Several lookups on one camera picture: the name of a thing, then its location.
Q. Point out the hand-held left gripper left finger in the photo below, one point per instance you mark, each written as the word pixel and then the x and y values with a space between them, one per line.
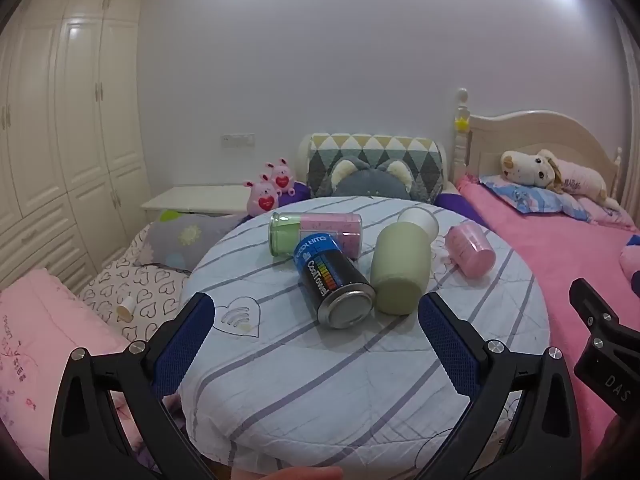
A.
pixel 184 341

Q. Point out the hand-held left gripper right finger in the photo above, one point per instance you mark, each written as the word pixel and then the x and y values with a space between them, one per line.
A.
pixel 449 344

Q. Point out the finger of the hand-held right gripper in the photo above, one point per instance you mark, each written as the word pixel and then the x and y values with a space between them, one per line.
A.
pixel 593 305

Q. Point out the green cup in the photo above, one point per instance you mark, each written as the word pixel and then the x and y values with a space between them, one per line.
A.
pixel 400 265

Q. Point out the pink cup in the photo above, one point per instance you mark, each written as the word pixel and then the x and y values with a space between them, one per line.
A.
pixel 470 250

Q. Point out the white cup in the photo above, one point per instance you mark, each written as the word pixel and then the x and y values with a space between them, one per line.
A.
pixel 417 220

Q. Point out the person's left hand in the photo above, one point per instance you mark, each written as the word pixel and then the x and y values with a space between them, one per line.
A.
pixel 290 474

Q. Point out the pink blanket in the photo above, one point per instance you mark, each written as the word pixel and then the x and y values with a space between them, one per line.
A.
pixel 560 265

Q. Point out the pink cushion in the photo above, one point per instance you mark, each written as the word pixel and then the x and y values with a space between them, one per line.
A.
pixel 631 260

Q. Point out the small cream bottle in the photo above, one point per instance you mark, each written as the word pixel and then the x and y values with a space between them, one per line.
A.
pixel 126 309

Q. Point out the grey flower pillow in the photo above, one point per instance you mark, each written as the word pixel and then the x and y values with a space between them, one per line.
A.
pixel 190 237

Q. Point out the blue cartoon pillow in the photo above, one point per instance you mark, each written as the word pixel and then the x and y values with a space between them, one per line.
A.
pixel 545 200

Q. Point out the black and blue can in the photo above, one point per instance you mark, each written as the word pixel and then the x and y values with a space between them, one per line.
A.
pixel 327 280

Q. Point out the white nightstand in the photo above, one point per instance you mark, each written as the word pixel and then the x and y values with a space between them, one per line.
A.
pixel 200 199

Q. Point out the pink embroidered quilt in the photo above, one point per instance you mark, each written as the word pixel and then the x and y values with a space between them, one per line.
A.
pixel 40 340

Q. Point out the cream dog plush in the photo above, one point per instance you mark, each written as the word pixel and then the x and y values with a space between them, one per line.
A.
pixel 535 170

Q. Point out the pink bunny plush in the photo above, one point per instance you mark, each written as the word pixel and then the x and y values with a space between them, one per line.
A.
pixel 282 178
pixel 263 198

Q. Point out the clear pink and green canister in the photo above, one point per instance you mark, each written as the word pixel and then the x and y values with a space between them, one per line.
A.
pixel 325 227

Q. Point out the cream bed headboard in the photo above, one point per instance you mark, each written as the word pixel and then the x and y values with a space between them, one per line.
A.
pixel 540 135

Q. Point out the grey cat cushion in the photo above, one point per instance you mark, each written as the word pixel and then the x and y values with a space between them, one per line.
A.
pixel 367 180

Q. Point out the triangle pattern cushion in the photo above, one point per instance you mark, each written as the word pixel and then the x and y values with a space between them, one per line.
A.
pixel 320 165

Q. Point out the cream wardrobe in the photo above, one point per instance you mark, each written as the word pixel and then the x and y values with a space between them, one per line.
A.
pixel 65 125

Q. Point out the wall socket panel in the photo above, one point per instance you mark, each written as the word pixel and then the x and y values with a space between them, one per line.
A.
pixel 238 139

